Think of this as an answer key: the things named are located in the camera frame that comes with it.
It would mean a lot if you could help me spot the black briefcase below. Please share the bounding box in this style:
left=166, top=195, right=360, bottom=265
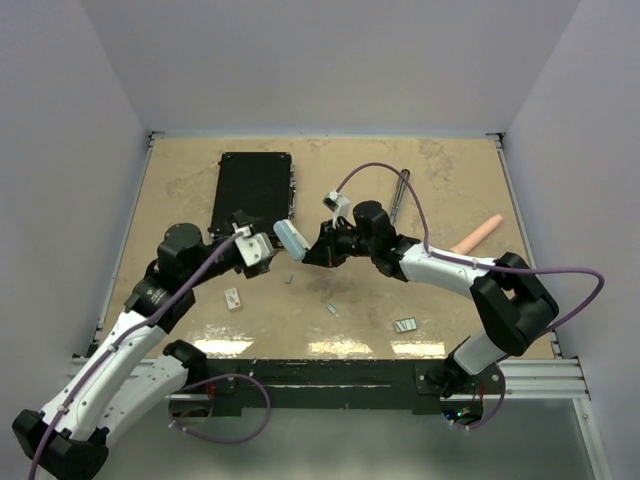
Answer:
left=208, top=152, right=296, bottom=245

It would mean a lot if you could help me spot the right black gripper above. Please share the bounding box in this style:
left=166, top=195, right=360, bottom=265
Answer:
left=303, top=218, right=377, bottom=268

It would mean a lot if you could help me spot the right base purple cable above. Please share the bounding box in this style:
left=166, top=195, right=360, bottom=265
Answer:
left=448, top=384, right=506, bottom=431

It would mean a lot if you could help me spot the pink silicone cone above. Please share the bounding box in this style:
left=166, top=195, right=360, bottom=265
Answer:
left=450, top=214, right=503, bottom=255

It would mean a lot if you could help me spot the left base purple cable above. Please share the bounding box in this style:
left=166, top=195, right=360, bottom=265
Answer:
left=168, top=373, right=274, bottom=443

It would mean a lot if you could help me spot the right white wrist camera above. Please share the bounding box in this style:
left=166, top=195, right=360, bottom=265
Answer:
left=322, top=190, right=351, bottom=228

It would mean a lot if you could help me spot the silver black stapler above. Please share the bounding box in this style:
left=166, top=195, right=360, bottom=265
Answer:
left=389, top=169, right=411, bottom=225

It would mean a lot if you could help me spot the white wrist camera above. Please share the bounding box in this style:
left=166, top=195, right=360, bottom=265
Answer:
left=322, top=190, right=351, bottom=228
left=234, top=226, right=274, bottom=267

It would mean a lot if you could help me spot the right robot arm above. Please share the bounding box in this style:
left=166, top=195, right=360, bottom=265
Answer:
left=302, top=201, right=559, bottom=397

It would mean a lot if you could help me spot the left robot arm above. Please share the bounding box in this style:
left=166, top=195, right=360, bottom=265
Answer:
left=12, top=211, right=274, bottom=479

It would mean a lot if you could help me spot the small staple box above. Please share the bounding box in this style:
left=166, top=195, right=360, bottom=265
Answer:
left=224, top=288, right=243, bottom=312

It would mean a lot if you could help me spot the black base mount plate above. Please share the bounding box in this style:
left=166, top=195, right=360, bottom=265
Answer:
left=169, top=357, right=506, bottom=419

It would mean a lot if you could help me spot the staple strips pack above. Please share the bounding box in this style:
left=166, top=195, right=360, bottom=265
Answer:
left=393, top=317, right=418, bottom=333

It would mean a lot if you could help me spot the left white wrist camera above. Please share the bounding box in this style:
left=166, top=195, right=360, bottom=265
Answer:
left=234, top=226, right=274, bottom=267

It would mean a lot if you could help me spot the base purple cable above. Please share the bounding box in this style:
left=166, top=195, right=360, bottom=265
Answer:
left=168, top=373, right=274, bottom=443
left=448, top=384, right=506, bottom=431

